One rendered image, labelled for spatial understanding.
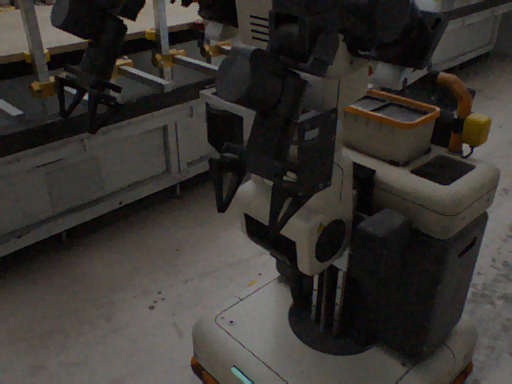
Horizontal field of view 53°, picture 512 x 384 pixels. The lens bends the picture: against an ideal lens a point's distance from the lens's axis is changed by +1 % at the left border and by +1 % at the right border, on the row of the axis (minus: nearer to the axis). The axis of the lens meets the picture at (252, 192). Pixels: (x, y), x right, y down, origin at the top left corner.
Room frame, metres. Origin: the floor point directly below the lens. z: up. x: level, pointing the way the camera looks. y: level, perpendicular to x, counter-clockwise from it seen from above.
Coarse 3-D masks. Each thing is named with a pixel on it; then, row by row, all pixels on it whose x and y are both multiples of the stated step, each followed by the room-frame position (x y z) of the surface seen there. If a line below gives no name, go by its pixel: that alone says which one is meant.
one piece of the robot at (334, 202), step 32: (256, 0) 0.99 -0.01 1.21; (256, 32) 1.00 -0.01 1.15; (352, 64) 0.86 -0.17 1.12; (352, 96) 0.97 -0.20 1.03; (288, 160) 0.96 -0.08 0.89; (256, 192) 0.98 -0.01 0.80; (320, 192) 0.88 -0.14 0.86; (288, 224) 0.88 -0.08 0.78; (320, 224) 0.87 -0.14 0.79; (320, 256) 0.87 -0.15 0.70
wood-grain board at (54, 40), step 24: (168, 0) 2.87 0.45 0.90; (0, 24) 2.25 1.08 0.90; (48, 24) 2.26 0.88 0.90; (144, 24) 2.27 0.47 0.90; (168, 24) 2.27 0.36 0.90; (192, 24) 2.33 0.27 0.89; (0, 48) 1.85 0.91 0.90; (24, 48) 1.85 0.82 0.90; (48, 48) 1.86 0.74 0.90; (72, 48) 1.93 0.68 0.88
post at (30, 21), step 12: (24, 0) 1.67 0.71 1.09; (24, 12) 1.67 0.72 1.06; (24, 24) 1.68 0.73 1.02; (36, 24) 1.68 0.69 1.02; (36, 36) 1.68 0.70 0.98; (36, 48) 1.67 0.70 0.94; (36, 60) 1.67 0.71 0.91; (36, 72) 1.67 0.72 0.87; (48, 72) 1.69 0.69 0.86; (48, 108) 1.67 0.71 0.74
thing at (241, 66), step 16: (320, 32) 0.62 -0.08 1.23; (240, 48) 0.59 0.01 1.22; (256, 48) 0.58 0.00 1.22; (320, 48) 0.61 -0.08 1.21; (336, 48) 0.63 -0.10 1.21; (224, 64) 0.59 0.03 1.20; (240, 64) 0.57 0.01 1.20; (256, 64) 0.58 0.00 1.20; (272, 64) 0.59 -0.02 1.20; (288, 64) 0.61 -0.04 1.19; (304, 64) 0.61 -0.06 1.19; (320, 64) 0.62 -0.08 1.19; (224, 80) 0.58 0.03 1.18; (240, 80) 0.56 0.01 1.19; (256, 80) 0.56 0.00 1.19; (272, 80) 0.58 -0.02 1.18; (224, 96) 0.57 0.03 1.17; (240, 96) 0.55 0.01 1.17; (256, 96) 0.56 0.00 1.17; (272, 96) 0.58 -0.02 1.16
